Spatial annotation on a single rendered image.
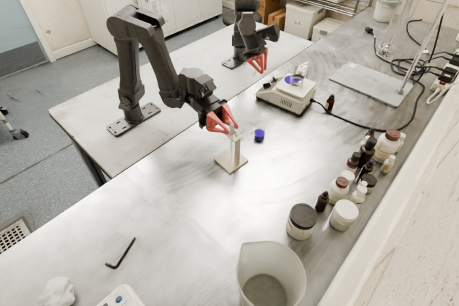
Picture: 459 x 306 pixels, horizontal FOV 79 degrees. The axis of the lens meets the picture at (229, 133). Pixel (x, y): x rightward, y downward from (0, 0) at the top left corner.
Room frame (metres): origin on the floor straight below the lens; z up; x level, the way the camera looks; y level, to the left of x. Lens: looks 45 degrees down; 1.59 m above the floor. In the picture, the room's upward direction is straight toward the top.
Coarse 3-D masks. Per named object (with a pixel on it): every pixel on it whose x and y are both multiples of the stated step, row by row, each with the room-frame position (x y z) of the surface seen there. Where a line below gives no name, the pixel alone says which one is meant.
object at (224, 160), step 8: (232, 136) 0.57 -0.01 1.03; (240, 136) 0.57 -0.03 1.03; (224, 152) 0.61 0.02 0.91; (232, 152) 0.61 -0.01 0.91; (216, 160) 0.58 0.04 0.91; (224, 160) 0.58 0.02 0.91; (232, 160) 0.58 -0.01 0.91; (240, 160) 0.58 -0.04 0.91; (248, 160) 0.58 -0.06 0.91; (224, 168) 0.55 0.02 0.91; (232, 168) 0.54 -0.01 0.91
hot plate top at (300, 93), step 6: (282, 84) 0.88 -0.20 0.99; (288, 84) 0.88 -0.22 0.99; (306, 84) 0.88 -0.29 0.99; (312, 84) 0.88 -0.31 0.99; (282, 90) 0.85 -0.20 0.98; (288, 90) 0.84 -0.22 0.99; (294, 90) 0.84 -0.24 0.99; (300, 90) 0.84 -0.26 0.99; (306, 90) 0.84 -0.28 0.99; (300, 96) 0.81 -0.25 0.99
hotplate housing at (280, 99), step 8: (256, 96) 0.91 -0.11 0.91; (264, 96) 0.89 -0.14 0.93; (272, 96) 0.87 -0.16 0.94; (280, 96) 0.85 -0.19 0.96; (288, 96) 0.83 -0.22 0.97; (312, 96) 0.88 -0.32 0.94; (272, 104) 0.87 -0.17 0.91; (280, 104) 0.84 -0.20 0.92; (288, 104) 0.82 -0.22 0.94; (296, 104) 0.81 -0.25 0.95; (304, 104) 0.81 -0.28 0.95; (296, 112) 0.80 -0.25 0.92
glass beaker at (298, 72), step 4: (300, 64) 0.91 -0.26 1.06; (292, 68) 0.89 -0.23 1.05; (296, 68) 0.90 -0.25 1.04; (300, 68) 0.90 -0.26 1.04; (304, 68) 0.89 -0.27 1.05; (292, 72) 0.87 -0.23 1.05; (296, 72) 0.86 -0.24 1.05; (300, 72) 0.90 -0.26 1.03; (304, 72) 0.86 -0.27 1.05; (292, 76) 0.87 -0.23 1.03; (296, 76) 0.86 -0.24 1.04; (300, 76) 0.85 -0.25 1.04; (304, 76) 0.87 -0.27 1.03; (292, 80) 0.87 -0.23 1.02; (296, 80) 0.86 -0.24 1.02; (300, 80) 0.86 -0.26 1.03; (292, 84) 0.86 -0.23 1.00; (296, 84) 0.86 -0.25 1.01; (300, 84) 0.86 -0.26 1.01
